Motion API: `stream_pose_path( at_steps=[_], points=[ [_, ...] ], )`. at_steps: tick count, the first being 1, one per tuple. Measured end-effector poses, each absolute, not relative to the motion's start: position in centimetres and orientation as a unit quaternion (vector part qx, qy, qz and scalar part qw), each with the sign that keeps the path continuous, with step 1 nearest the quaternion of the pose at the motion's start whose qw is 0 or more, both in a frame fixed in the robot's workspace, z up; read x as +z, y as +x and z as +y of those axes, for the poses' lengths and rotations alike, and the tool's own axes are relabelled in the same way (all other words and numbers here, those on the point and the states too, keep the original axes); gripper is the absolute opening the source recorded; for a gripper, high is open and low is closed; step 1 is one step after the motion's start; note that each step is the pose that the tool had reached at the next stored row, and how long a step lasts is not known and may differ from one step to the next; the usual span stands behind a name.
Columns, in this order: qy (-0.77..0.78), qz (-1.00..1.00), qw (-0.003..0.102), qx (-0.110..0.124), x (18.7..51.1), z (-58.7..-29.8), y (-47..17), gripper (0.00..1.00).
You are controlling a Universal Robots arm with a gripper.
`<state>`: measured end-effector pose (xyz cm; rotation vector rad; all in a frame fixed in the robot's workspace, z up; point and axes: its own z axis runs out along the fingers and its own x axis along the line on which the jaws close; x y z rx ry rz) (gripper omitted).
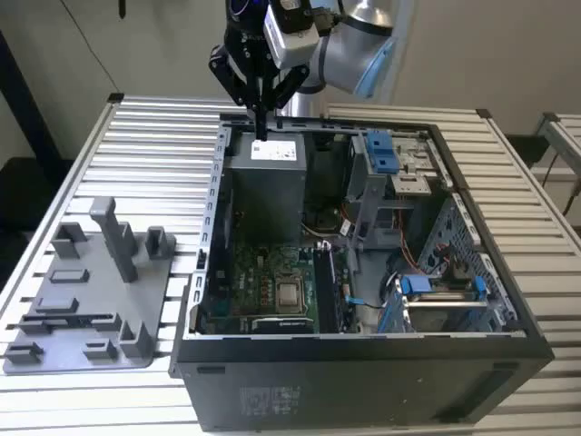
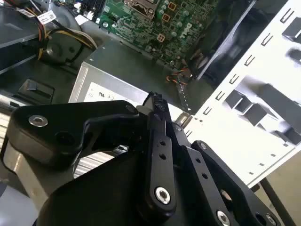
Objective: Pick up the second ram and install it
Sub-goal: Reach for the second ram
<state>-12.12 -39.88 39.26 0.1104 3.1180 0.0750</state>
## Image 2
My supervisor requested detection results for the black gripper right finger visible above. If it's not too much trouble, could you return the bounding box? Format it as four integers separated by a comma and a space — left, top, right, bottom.
171, 122, 283, 226

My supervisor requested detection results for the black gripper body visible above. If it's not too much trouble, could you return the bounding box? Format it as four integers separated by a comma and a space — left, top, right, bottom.
36, 149, 214, 226

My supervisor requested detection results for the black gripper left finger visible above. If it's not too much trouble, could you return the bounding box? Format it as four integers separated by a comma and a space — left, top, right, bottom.
9, 91, 177, 221

